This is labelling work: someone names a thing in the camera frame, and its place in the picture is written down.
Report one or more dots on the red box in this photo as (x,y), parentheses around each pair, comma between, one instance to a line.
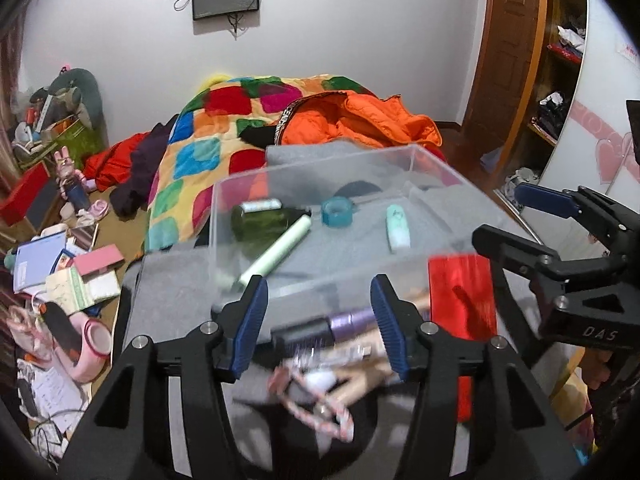
(25,192)

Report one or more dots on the pale green tube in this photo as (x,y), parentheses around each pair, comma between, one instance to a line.
(280,250)

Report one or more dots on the red cloth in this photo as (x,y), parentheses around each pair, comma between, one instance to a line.
(115,160)

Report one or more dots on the dark folded clothes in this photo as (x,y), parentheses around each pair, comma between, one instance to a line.
(550,115)

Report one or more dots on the white wardrobe sliding door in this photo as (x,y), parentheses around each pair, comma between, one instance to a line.
(600,85)

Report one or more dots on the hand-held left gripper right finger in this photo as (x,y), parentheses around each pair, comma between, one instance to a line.
(390,330)

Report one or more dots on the dark purple cloth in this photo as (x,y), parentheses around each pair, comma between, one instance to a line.
(145,160)

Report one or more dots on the wooden shelf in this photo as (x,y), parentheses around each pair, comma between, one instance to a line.
(547,15)

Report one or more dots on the pink book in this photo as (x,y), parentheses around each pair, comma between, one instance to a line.
(97,259)

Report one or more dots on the dark red curtain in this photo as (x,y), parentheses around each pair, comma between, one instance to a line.
(10,85)

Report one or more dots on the green glass bottle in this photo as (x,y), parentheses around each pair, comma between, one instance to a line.
(260,226)

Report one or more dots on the grey white shoe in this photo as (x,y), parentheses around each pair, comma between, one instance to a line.
(520,182)

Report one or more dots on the small pink shoes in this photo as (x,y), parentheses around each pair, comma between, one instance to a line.
(92,212)

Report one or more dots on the red envelope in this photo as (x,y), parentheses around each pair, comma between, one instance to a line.
(460,300)

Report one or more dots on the clear plastic box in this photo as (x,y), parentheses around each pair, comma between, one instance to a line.
(350,257)

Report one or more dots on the person's right hand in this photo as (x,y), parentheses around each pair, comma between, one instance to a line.
(597,367)

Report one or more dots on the blue notebook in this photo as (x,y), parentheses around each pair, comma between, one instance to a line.
(37,260)

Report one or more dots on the colourful patchwork quilt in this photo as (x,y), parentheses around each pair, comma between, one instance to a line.
(210,125)

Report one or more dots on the green box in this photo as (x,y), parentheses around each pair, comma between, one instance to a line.
(85,147)

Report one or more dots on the green white booklet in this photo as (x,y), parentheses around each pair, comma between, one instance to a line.
(70,290)

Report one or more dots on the mint small bottle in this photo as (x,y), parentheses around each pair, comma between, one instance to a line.
(398,232)

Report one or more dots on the brown wooden door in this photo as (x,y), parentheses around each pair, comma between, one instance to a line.
(505,35)

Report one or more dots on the white cloth on shelf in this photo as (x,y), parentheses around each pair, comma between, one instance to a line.
(570,37)

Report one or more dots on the white papers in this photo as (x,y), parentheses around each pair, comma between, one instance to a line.
(50,395)

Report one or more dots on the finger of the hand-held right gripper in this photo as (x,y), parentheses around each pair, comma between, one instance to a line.
(542,200)
(505,250)

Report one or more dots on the lavender cloth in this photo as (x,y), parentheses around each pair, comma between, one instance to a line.
(492,159)

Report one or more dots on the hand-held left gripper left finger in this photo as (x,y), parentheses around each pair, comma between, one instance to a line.
(250,327)

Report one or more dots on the black insole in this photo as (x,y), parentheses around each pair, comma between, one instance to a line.
(60,327)

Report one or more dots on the pink bunny toy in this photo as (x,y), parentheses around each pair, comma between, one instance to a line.
(65,165)

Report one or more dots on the purple tube with black cap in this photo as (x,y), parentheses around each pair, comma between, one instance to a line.
(350,322)

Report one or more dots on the teal tape roll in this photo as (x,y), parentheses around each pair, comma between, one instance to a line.
(326,215)

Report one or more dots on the red wardrobe sticker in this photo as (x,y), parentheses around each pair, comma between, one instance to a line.
(629,54)

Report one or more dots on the orange puffer jacket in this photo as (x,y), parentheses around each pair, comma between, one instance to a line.
(380,120)

